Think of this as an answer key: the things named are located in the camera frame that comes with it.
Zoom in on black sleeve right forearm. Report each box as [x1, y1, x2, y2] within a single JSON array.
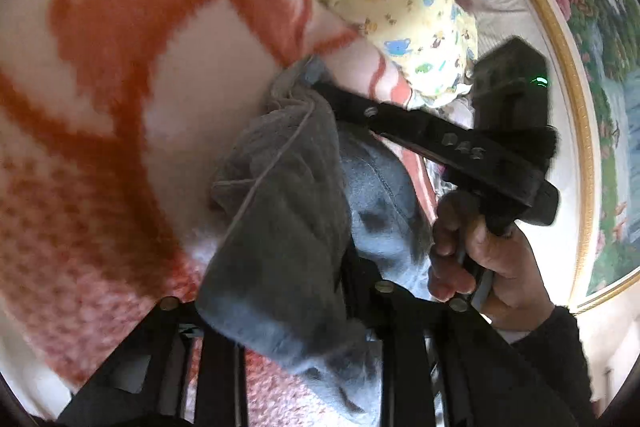
[[497, 307, 597, 426]]

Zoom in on grey fleece pants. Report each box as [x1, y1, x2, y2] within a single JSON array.
[[196, 57, 433, 426]]

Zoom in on gold framed landscape painting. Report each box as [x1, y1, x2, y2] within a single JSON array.
[[530, 0, 639, 312]]

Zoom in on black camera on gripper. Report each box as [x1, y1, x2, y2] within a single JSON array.
[[471, 37, 558, 170]]

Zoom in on person's right hand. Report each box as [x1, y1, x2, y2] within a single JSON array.
[[427, 191, 554, 332]]

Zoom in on orange white floral blanket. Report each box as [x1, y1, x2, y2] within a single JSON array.
[[1, 0, 410, 416]]

